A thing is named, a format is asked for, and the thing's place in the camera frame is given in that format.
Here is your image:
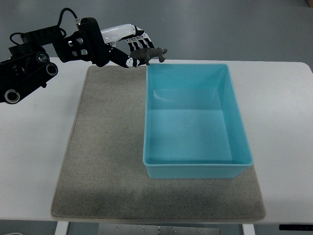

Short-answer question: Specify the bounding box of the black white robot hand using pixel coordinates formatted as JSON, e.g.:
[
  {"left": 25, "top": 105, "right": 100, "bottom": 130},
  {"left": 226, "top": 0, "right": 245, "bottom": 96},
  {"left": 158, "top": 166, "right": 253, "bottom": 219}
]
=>
[{"left": 53, "top": 18, "right": 154, "bottom": 68}]

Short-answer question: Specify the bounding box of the brown toy hippo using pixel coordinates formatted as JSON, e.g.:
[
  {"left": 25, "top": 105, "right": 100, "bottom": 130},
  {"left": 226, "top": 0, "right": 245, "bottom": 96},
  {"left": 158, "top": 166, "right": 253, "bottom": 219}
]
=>
[{"left": 130, "top": 48, "right": 168, "bottom": 66}]

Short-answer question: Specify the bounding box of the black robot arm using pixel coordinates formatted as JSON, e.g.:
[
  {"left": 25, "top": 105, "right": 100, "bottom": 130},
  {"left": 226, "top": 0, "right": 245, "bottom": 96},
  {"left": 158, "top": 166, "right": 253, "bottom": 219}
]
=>
[{"left": 0, "top": 8, "right": 80, "bottom": 104}]

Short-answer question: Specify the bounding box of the blue plastic box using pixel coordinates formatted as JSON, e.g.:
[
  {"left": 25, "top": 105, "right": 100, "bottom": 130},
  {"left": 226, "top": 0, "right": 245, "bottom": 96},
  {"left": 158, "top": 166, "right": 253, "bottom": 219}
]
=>
[{"left": 143, "top": 64, "right": 253, "bottom": 179}]

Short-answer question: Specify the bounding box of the grey felt mat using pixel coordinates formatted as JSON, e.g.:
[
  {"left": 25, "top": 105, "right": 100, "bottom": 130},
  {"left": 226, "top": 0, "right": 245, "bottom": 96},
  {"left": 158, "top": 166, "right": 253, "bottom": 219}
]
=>
[{"left": 51, "top": 66, "right": 266, "bottom": 224}]

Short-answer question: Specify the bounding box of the metal table crossbar plate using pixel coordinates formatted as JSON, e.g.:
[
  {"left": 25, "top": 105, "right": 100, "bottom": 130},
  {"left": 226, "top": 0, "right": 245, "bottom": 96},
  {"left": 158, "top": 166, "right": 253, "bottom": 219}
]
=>
[{"left": 97, "top": 223, "right": 221, "bottom": 235}]

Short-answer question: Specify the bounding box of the white left table leg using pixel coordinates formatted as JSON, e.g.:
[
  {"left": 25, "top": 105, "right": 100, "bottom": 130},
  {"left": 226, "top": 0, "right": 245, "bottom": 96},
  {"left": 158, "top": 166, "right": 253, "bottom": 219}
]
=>
[{"left": 54, "top": 221, "right": 69, "bottom": 235}]

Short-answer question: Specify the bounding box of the white table leg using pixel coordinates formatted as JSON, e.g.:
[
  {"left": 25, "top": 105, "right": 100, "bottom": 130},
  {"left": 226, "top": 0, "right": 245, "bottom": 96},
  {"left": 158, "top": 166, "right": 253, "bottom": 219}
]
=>
[
  {"left": 54, "top": 221, "right": 69, "bottom": 235},
  {"left": 242, "top": 224, "right": 256, "bottom": 235}
]

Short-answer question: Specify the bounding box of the white right table leg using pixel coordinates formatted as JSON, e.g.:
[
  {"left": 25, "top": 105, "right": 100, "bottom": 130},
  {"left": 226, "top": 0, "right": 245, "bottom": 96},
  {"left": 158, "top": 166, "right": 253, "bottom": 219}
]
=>
[{"left": 242, "top": 224, "right": 256, "bottom": 235}]

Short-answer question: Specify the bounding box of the black table control panel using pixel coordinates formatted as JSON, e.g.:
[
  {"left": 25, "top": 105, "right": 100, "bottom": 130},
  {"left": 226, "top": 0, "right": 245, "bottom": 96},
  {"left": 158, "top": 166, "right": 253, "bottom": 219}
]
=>
[{"left": 279, "top": 224, "right": 313, "bottom": 231}]

